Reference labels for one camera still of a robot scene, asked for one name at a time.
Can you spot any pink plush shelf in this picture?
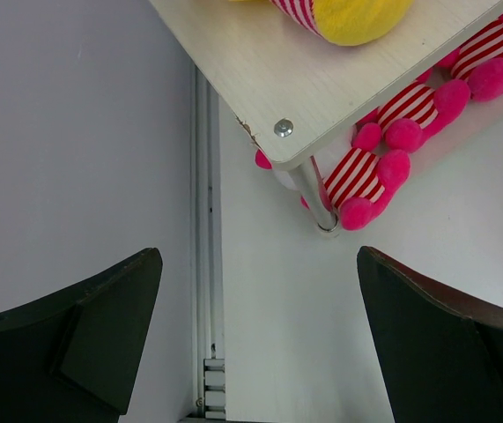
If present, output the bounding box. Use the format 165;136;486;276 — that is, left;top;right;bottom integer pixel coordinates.
254;147;411;232
357;69;470;153

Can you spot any pink plush with glasses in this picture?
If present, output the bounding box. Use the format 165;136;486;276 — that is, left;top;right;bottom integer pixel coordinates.
437;14;503;101

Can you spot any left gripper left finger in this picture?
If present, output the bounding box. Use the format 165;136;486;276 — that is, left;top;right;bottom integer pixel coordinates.
0;248;162;422

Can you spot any yellow frog plush front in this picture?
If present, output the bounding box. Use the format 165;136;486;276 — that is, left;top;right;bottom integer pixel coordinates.
228;0;416;48

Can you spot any white two-tier shelf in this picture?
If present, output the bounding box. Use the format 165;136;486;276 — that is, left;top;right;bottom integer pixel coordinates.
153;1;503;232

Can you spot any pink plush shelf left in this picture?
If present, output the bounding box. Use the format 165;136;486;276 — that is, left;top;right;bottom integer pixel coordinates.
254;147;411;232

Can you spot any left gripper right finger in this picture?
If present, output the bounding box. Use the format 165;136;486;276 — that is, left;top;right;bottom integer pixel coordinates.
357;246;503;422

